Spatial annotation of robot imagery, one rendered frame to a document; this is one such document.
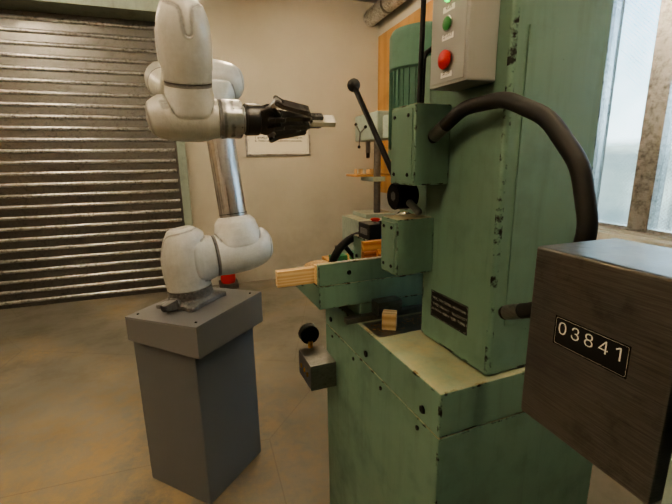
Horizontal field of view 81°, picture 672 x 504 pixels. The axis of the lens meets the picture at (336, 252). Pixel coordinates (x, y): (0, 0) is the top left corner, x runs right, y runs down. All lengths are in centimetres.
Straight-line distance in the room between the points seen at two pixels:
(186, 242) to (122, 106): 267
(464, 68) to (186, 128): 59
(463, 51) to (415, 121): 14
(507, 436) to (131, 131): 366
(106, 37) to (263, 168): 162
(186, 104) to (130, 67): 310
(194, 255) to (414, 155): 90
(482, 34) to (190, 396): 132
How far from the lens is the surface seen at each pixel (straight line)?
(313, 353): 126
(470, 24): 73
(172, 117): 97
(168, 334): 141
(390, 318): 97
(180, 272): 145
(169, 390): 158
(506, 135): 72
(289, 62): 418
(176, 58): 95
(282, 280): 97
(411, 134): 79
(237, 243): 146
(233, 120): 99
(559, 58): 80
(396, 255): 83
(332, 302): 99
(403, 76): 105
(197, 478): 171
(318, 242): 423
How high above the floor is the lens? 120
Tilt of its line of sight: 13 degrees down
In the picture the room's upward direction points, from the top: 1 degrees counter-clockwise
